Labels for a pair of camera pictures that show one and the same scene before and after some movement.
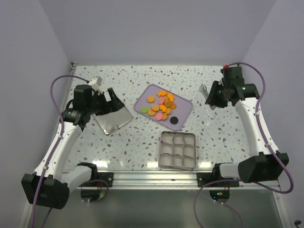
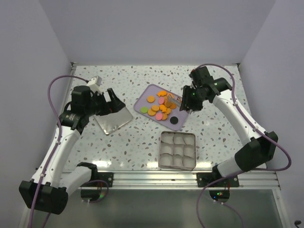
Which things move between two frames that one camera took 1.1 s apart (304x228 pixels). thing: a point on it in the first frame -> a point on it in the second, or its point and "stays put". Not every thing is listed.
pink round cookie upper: x=161 y=100 stays put
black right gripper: x=212 y=100 -> x=186 y=101
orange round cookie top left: x=150 y=99 stays put
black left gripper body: x=100 y=105 stays put
